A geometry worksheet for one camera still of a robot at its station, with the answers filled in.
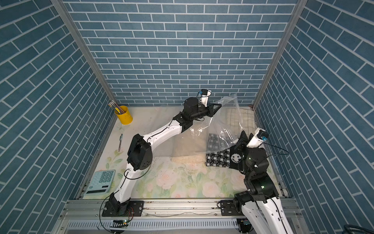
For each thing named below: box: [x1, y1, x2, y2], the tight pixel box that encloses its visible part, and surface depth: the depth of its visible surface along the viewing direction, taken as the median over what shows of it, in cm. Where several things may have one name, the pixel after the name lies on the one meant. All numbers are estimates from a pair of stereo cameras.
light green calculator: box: [83, 169, 116, 196], surface depth 82 cm
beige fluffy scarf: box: [172, 154, 206, 164], surface depth 89 cm
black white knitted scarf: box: [205, 133, 243, 171], surface depth 88 cm
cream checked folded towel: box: [225, 107, 257, 138], surface depth 109 cm
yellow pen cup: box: [114, 105, 133, 125], surface depth 107 cm
